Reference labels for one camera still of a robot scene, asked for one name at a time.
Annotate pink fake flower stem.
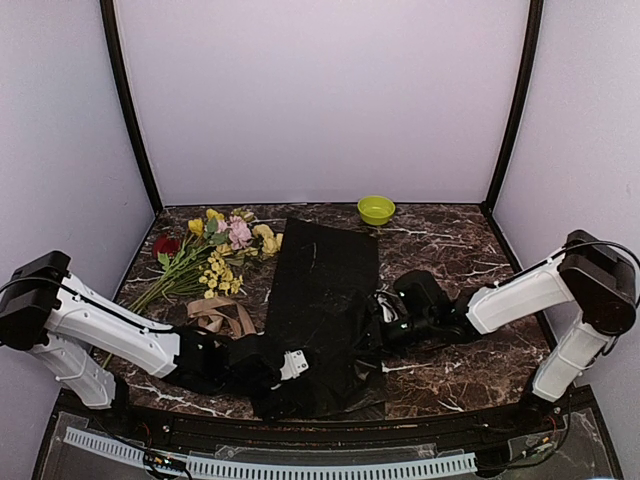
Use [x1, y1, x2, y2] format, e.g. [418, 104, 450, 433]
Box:
[216, 215, 252, 251]

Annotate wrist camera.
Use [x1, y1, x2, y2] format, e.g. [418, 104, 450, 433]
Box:
[374, 291, 401, 324]
[280, 350, 309, 382]

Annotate black frame post right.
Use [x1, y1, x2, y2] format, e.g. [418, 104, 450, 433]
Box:
[484, 0, 544, 213]

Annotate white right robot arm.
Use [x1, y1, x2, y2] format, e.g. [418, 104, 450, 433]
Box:
[381, 230, 639, 434]

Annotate small yellow blossom spray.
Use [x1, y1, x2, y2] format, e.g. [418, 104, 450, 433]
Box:
[198, 251, 244, 299]

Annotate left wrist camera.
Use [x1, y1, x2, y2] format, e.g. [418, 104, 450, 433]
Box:
[280, 350, 309, 382]

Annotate black frame post left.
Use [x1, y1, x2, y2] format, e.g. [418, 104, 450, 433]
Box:
[99, 0, 164, 216]

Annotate green bowl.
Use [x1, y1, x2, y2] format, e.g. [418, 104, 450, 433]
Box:
[357, 195, 396, 226]

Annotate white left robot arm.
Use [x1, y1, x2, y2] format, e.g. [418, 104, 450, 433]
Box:
[1, 251, 296, 436]

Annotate black front rail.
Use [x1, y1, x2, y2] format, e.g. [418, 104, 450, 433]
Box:
[112, 407, 520, 451]

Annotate white cable duct strip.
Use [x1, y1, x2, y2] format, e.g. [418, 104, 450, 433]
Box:
[63, 427, 477, 479]

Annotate yellow fake flower stem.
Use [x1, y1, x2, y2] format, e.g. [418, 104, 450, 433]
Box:
[187, 218, 205, 239]
[206, 209, 225, 221]

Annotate black frame post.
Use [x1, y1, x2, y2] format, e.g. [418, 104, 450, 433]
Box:
[484, 0, 544, 213]
[99, 0, 164, 216]

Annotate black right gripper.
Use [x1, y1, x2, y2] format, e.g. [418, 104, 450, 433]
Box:
[349, 311, 436, 360]

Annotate beige ribbon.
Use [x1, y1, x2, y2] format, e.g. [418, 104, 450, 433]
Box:
[187, 297, 257, 338]

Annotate red fake rose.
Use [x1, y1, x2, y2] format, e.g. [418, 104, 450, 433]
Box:
[152, 235, 181, 259]

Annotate left circuit board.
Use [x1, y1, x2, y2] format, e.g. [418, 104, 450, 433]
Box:
[142, 450, 187, 475]

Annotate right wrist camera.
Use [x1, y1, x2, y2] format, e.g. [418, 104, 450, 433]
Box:
[374, 291, 401, 324]

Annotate black wrapping paper sheet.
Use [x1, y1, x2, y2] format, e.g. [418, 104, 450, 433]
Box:
[252, 218, 386, 421]

